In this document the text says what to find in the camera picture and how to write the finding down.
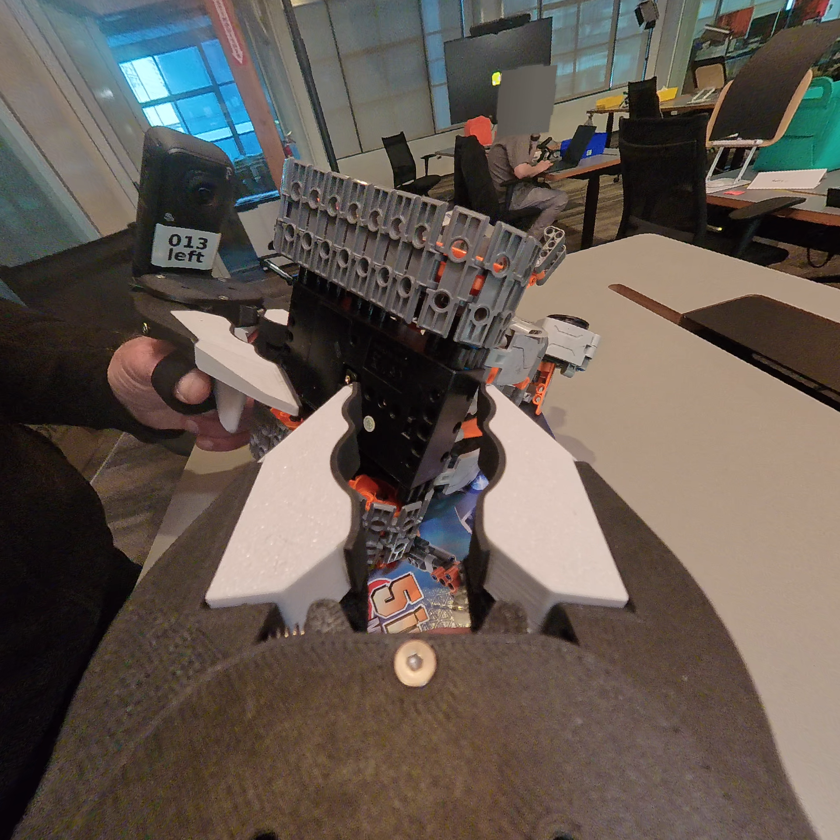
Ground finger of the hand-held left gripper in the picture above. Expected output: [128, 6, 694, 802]
[171, 310, 303, 414]

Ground black display panel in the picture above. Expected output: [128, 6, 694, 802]
[444, 16, 556, 122]

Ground blue robot kit box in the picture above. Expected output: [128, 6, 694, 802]
[361, 486, 481, 635]

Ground person's left hand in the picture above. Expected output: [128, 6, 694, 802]
[108, 334, 252, 452]

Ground tracked building-block toy robot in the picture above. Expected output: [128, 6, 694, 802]
[250, 158, 603, 605]

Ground small black office chair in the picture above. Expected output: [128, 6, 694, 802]
[382, 132, 442, 199]

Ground large black office chair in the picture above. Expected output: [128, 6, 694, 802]
[617, 116, 804, 258]

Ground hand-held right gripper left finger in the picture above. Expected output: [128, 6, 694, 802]
[206, 384, 358, 613]

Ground wooden background table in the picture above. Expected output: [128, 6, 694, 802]
[552, 147, 840, 227]

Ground black wood-edged chair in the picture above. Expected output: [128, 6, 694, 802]
[707, 24, 840, 185]

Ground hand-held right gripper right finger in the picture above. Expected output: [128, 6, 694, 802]
[476, 384, 632, 613]

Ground grey desk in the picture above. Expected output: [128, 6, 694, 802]
[512, 234, 840, 840]

